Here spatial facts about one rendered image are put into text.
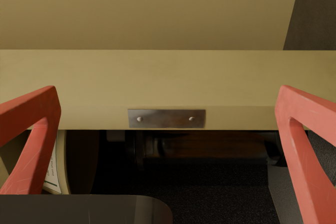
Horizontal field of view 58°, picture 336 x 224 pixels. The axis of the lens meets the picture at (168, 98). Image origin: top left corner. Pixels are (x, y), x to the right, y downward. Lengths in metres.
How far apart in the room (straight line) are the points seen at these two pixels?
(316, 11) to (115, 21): 0.40
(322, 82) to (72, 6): 0.54
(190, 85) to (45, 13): 0.50
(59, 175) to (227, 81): 0.22
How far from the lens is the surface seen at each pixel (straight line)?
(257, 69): 0.34
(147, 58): 0.35
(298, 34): 0.67
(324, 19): 0.58
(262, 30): 0.74
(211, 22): 0.70
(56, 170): 0.39
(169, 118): 0.28
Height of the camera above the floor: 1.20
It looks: level
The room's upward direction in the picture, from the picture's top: 90 degrees counter-clockwise
